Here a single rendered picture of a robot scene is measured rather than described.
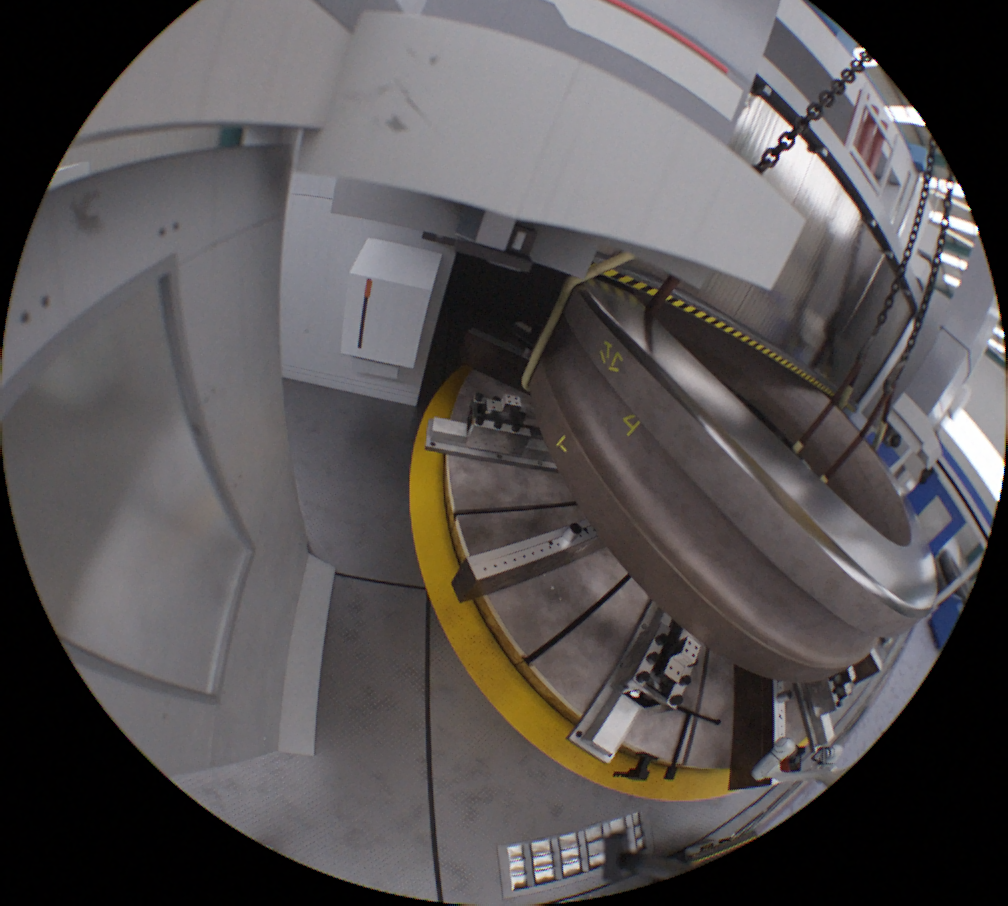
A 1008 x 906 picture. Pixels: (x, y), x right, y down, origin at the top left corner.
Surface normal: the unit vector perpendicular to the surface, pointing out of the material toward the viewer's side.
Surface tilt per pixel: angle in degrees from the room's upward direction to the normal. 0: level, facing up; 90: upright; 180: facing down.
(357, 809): 0
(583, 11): 90
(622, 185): 90
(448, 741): 0
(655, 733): 0
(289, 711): 37
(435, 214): 90
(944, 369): 90
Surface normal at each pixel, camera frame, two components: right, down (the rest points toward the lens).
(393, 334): 0.07, 0.63
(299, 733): 0.83, -0.47
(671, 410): -0.84, 0.05
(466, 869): 0.32, -0.75
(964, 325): -0.94, -0.21
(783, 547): -0.67, 0.25
